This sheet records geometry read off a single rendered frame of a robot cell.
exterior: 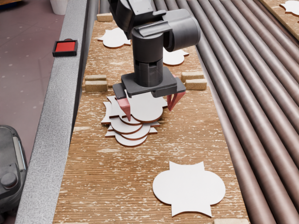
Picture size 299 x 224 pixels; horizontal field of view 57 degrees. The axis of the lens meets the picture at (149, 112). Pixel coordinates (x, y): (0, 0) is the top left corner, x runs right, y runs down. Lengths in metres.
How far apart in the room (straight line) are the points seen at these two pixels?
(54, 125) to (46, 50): 2.22
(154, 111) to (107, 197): 0.21
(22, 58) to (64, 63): 1.94
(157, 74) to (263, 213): 0.33
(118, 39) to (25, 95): 1.53
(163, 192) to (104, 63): 0.47
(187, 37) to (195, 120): 0.23
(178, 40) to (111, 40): 0.48
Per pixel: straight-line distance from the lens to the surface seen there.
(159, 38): 0.50
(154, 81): 0.54
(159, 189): 0.55
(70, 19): 1.21
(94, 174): 0.59
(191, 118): 0.69
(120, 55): 0.91
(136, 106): 0.65
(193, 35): 0.54
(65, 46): 1.01
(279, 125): 0.77
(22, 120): 2.19
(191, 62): 0.88
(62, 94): 0.82
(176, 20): 0.54
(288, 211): 0.61
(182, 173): 0.57
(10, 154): 1.65
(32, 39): 3.15
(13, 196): 1.50
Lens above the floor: 1.42
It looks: 44 degrees down
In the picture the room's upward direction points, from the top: straight up
